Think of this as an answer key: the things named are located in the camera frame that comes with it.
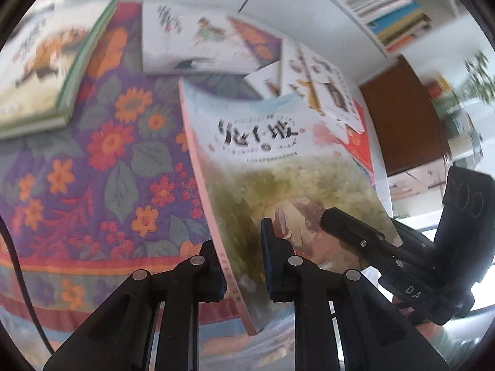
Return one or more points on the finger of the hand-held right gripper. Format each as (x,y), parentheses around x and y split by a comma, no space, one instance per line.
(417,241)
(348,232)

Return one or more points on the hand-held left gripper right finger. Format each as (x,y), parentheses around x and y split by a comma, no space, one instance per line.
(267,255)

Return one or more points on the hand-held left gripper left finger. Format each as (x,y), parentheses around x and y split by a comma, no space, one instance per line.
(210,278)

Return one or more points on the meadow cover book pink spine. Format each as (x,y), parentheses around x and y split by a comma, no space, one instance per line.
(270,162)

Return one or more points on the person's right forearm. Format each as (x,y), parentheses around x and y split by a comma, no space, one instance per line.
(421,328)

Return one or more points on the stack of pale blue books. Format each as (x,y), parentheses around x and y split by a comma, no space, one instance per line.
(386,11)

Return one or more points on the red cover book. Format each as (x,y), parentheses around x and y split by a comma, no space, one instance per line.
(359,150)

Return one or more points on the brown wooden cabinet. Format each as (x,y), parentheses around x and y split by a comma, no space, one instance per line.
(406,123)

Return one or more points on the white animal picture book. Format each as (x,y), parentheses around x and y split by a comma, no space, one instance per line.
(328,85)

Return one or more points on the floral woven cloth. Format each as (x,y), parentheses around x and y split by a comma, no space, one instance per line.
(77,201)

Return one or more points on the small white book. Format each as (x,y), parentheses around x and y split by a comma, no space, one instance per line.
(267,81)

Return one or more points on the green potted plant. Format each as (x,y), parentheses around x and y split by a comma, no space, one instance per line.
(479,73)

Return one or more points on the white cartoon warrior book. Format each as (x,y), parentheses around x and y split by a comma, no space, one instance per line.
(34,65)

